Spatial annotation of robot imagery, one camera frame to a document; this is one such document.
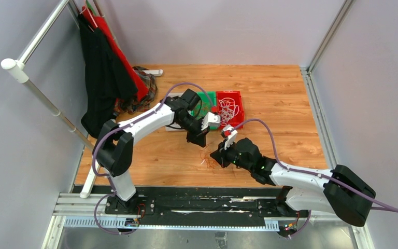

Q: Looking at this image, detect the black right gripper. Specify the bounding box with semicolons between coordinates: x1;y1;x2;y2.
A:
210;138;253;172

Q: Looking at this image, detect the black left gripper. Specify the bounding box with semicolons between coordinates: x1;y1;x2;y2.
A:
177;115;210;148

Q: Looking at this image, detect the white cable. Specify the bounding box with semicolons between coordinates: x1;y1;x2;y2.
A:
218;97;241;126

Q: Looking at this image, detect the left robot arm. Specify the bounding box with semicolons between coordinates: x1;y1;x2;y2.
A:
93;89;210;214

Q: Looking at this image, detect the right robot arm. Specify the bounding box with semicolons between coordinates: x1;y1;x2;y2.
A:
210;138;376;227

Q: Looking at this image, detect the white plastic bin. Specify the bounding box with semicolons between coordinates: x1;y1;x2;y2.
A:
165;92;182;131

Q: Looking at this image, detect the green plastic bin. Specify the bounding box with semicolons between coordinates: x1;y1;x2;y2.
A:
189;91;218;129

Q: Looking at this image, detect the red plastic bin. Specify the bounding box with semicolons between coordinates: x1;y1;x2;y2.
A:
216;91;245;129

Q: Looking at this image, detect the plaid red blue cloth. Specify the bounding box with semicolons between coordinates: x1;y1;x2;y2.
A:
113;66;158;116

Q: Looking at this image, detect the red garment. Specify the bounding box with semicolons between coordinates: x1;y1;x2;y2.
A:
81;5;148;102

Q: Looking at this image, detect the black garment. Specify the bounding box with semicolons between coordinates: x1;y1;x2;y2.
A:
78;15;138;138

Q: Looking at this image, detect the silver clothes rack pole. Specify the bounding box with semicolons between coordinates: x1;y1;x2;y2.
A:
1;1;93;148

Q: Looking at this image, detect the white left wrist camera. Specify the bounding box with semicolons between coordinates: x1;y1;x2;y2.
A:
201;112;221;131

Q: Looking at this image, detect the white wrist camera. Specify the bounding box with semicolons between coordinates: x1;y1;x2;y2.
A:
221;124;238;149
201;112;221;131

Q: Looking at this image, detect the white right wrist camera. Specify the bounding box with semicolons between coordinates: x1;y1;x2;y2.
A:
221;124;238;149

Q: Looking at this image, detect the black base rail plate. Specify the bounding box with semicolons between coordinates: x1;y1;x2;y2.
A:
74;185;323;228

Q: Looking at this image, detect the aluminium frame rail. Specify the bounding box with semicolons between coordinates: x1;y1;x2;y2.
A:
302;1;371;184

